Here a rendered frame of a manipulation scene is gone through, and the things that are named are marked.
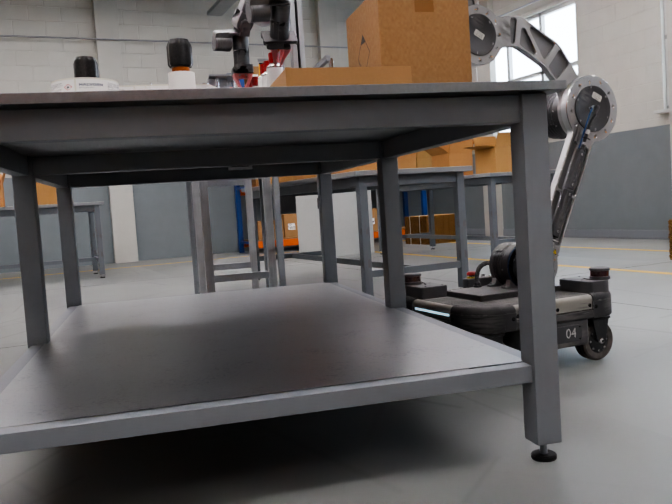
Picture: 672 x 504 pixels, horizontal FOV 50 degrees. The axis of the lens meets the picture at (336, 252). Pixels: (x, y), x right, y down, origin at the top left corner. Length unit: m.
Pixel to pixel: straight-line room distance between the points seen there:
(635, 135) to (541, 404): 7.01
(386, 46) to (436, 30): 0.14
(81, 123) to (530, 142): 0.91
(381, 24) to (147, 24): 8.76
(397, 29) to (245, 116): 0.57
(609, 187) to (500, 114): 7.24
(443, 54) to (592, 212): 7.22
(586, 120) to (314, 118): 1.48
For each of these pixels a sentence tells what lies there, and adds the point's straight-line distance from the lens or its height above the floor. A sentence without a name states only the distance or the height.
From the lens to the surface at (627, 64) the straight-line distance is 8.67.
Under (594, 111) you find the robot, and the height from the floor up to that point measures 0.87.
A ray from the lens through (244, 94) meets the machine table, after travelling 1.39.
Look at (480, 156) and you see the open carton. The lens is 6.87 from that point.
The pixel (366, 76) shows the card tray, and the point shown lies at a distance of 1.47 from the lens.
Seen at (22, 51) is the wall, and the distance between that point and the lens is 10.23.
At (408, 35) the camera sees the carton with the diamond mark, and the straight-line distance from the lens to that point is 1.85.
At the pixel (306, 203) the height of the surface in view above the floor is 0.63.
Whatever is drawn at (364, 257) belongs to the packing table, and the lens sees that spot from 4.12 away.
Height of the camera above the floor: 0.60
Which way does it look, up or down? 4 degrees down
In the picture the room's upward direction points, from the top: 4 degrees counter-clockwise
